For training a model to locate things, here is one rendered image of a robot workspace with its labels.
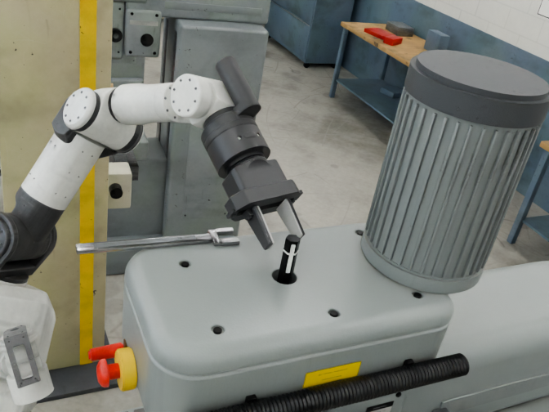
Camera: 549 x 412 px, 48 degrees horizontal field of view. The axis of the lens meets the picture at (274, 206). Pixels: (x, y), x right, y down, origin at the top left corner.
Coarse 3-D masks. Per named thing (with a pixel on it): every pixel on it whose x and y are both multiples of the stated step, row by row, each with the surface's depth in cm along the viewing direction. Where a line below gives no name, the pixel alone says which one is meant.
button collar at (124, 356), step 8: (120, 352) 87; (128, 352) 87; (120, 360) 86; (128, 360) 86; (120, 368) 86; (128, 368) 85; (120, 376) 87; (128, 376) 85; (136, 376) 86; (120, 384) 87; (128, 384) 86; (136, 384) 87
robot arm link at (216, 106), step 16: (224, 64) 94; (176, 80) 93; (192, 80) 92; (208, 80) 94; (224, 80) 94; (240, 80) 93; (176, 96) 93; (192, 96) 92; (208, 96) 92; (224, 96) 94; (240, 96) 92; (176, 112) 94; (192, 112) 92; (208, 112) 93; (224, 112) 93; (240, 112) 92; (256, 112) 94; (208, 128) 92; (224, 128) 91; (208, 144) 93
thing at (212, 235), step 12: (216, 228) 98; (228, 228) 99; (120, 240) 91; (132, 240) 92; (144, 240) 92; (156, 240) 93; (168, 240) 93; (180, 240) 94; (192, 240) 94; (204, 240) 95; (216, 240) 95; (228, 240) 96; (84, 252) 88; (96, 252) 89
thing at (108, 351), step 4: (112, 344) 99; (116, 344) 99; (120, 344) 99; (92, 348) 97; (96, 348) 97; (100, 348) 97; (104, 348) 98; (108, 348) 98; (112, 348) 98; (116, 348) 98; (88, 352) 97; (92, 352) 97; (96, 352) 97; (100, 352) 97; (104, 352) 97; (108, 352) 97; (112, 352) 98; (88, 356) 97; (92, 356) 97; (96, 356) 97; (100, 356) 97; (104, 356) 97; (108, 356) 98; (112, 356) 98; (92, 360) 97
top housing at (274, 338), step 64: (192, 256) 92; (256, 256) 95; (320, 256) 97; (128, 320) 89; (192, 320) 80; (256, 320) 82; (320, 320) 84; (384, 320) 87; (448, 320) 92; (192, 384) 77; (256, 384) 81; (320, 384) 87
